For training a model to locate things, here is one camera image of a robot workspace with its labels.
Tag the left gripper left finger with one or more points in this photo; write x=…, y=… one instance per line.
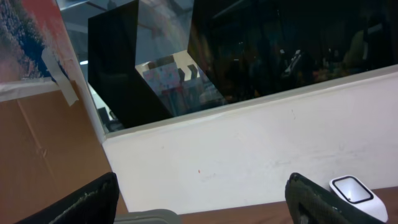
x=94, y=203

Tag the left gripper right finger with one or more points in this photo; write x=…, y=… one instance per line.
x=312, y=204

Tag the white barcode scanner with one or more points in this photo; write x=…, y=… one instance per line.
x=352, y=190

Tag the grey plastic basket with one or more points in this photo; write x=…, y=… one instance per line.
x=158, y=216

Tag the brown cardboard panel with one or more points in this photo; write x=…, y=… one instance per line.
x=49, y=149

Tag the dark glass window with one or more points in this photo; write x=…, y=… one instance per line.
x=150, y=60

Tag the colourful taped poster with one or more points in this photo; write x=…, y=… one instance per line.
x=36, y=53

